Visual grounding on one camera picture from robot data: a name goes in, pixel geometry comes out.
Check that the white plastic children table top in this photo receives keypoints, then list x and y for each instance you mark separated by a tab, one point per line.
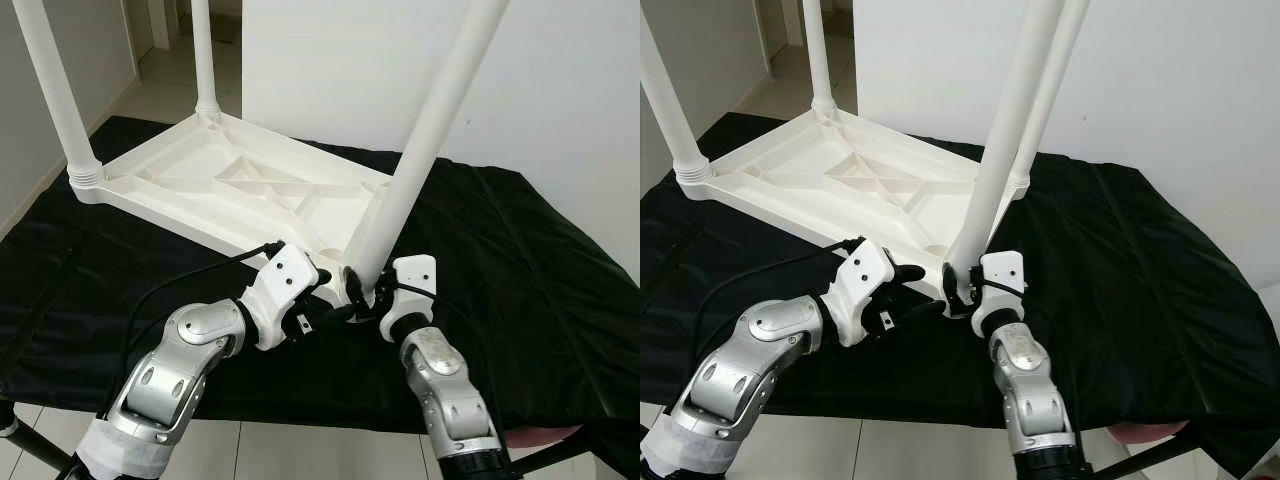
200	190
830	180

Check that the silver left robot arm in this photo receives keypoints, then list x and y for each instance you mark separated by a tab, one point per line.
740	375
170	380

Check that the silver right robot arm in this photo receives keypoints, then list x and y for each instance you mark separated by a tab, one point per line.
1030	385
445	390

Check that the pink cloth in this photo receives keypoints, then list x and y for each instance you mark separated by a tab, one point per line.
1148	431
542	436

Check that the black metal table leg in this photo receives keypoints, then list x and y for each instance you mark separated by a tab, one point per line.
1145	455
555	455
35	450

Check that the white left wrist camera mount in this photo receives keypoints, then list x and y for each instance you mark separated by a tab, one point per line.
285	280
862	280

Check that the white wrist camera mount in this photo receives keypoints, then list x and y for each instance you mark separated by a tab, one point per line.
285	280
415	275
1005	272
862	280

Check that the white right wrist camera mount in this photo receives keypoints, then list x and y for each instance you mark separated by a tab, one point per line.
1005	272
415	275

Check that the white door frame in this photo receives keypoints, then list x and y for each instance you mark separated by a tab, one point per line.
775	20
160	22

